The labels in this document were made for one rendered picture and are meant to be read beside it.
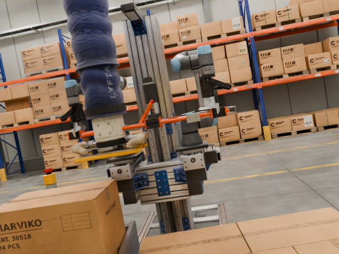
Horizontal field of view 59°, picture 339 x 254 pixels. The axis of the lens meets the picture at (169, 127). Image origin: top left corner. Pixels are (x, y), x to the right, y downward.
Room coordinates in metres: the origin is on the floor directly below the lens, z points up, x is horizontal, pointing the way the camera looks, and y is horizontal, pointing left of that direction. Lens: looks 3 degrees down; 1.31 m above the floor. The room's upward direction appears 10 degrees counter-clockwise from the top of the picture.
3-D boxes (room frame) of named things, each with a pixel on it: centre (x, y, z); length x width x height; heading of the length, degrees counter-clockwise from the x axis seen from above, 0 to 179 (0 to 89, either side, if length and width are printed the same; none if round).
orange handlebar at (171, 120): (1.76, 0.12, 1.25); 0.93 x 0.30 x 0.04; 84
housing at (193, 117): (1.61, -0.13, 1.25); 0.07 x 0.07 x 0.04; 84
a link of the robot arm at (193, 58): (1.71, -0.24, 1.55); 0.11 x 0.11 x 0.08; 88
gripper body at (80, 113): (1.95, 0.57, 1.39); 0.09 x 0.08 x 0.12; 84
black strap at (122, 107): (1.67, 0.33, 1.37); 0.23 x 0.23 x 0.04
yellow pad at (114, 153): (1.57, 0.34, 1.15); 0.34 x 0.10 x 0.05; 84
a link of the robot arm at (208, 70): (1.60, -0.25, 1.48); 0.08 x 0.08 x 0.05
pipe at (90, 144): (1.67, 0.33, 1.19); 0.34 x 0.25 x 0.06; 84
